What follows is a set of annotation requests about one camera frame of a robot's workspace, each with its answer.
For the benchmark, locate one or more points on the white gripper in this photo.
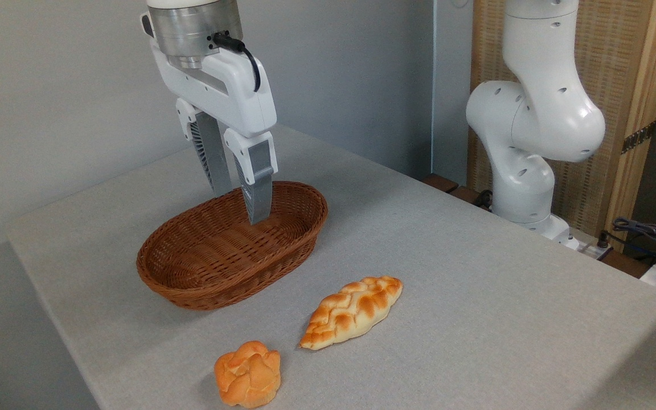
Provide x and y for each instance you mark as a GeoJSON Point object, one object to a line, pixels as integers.
{"type": "Point", "coordinates": [231, 91]}

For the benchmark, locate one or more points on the long braided bread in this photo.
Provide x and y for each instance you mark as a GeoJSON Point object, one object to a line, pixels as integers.
{"type": "Point", "coordinates": [351, 312]}

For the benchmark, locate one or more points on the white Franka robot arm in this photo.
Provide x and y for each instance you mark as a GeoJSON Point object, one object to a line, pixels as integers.
{"type": "Point", "coordinates": [533, 114]}

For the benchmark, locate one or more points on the brown wicker oval basket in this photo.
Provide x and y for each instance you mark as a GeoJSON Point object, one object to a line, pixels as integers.
{"type": "Point", "coordinates": [191, 267]}

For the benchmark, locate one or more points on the round knotted bread roll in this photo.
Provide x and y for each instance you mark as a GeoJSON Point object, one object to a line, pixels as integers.
{"type": "Point", "coordinates": [248, 374]}

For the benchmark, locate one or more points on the wooden woven folding screen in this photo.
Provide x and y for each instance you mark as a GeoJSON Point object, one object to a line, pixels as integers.
{"type": "Point", "coordinates": [613, 51]}

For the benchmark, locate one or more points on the metal screen hinge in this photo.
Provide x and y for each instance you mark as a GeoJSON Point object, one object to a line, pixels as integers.
{"type": "Point", "coordinates": [638, 137]}

